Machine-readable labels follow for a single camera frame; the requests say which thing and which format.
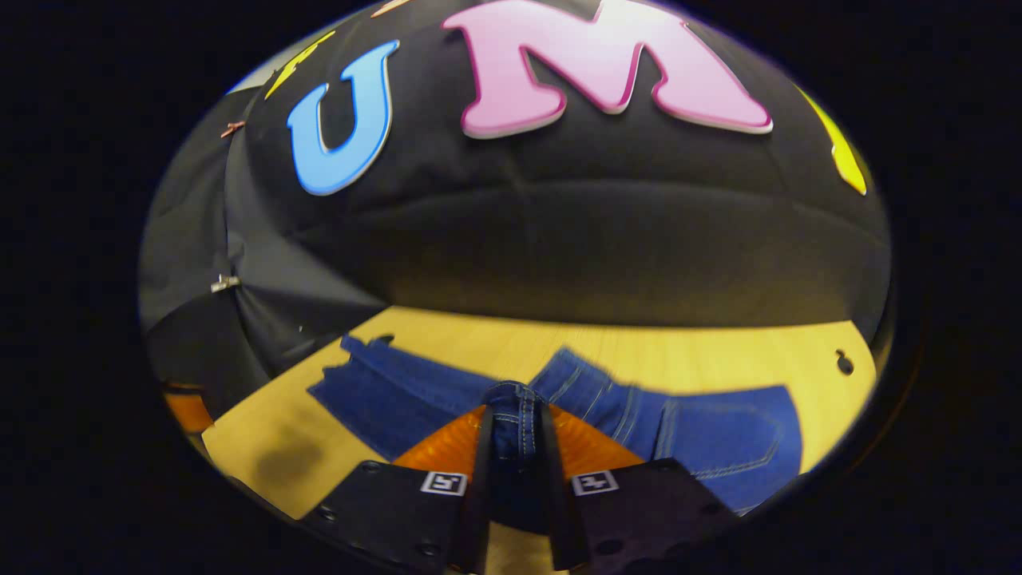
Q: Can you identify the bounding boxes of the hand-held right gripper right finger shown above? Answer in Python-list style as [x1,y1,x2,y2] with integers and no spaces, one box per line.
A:
[536,403,741,573]

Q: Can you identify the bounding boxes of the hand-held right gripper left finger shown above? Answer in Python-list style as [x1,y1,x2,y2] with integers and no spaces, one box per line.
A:
[299,404,497,574]

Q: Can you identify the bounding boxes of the blue jeans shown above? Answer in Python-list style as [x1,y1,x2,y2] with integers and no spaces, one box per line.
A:
[307,334,803,537]

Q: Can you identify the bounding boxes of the black backdrop cloth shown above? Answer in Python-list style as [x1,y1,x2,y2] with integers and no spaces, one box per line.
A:
[137,0,893,420]

